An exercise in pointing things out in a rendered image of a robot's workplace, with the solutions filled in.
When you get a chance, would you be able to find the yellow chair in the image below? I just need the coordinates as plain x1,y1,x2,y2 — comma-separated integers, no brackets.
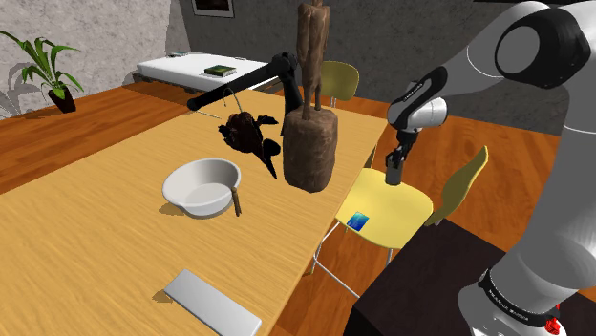
310,144,490,300

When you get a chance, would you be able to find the olive green chair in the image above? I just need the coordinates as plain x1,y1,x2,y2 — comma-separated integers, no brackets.
319,60,361,110

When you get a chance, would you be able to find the blue card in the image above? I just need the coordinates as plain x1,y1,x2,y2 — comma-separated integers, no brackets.
346,211,371,233

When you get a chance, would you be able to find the brown wooden figure statue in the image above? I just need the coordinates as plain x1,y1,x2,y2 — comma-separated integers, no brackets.
282,0,340,194

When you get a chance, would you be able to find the dark robot stand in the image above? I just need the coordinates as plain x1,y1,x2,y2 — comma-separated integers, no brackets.
342,217,596,336

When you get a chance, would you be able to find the black desk lamp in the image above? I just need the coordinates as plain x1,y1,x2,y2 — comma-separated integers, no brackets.
186,51,305,125

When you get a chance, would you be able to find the brown wooden stick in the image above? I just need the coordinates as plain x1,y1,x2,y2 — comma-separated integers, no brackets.
230,185,244,218

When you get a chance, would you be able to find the green book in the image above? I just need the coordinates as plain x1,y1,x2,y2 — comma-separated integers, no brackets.
202,64,238,78

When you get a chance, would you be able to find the white bowl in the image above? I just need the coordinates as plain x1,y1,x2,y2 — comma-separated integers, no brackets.
161,157,243,219

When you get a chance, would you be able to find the white bed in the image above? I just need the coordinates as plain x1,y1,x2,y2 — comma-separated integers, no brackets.
133,50,283,94

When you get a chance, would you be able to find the light wooden table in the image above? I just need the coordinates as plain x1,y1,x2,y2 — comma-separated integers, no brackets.
0,87,390,336

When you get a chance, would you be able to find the green potted plant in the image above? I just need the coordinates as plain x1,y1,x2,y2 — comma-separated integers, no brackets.
0,29,86,115

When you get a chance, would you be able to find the framed wall picture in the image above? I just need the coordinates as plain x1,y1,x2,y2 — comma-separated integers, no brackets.
191,0,235,19

